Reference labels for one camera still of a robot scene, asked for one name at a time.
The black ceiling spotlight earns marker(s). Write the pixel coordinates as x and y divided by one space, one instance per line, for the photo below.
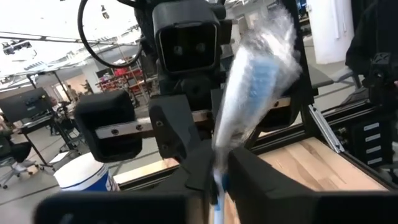
104 12

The white pillar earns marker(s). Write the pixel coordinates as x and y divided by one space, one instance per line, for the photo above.
329 31

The red shelving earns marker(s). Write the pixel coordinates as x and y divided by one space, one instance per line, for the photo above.
124 73

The person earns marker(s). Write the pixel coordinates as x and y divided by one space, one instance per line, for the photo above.
87 88
12 149

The Lysol wipes canister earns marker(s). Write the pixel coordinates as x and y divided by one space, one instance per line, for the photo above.
84 174

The black box with white labels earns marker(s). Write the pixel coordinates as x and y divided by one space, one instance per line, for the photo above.
360 146

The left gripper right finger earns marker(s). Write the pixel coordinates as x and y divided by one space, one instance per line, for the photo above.
280 205

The office chair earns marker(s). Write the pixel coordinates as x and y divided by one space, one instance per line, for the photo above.
9 175

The black monitor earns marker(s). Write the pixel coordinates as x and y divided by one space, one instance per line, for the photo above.
25 105

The grey desk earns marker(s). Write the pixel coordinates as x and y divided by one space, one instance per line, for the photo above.
320 77

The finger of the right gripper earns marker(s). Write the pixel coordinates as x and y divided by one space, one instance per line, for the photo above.
171 124

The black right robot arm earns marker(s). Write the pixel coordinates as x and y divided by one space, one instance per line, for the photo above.
381 67

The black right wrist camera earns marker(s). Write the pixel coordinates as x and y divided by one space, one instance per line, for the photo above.
186 46

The black desk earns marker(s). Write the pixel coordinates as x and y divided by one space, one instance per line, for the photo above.
34 124

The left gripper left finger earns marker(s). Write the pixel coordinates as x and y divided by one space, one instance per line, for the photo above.
124 208

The blue toothbrush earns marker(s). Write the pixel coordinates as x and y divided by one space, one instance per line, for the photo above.
258 77

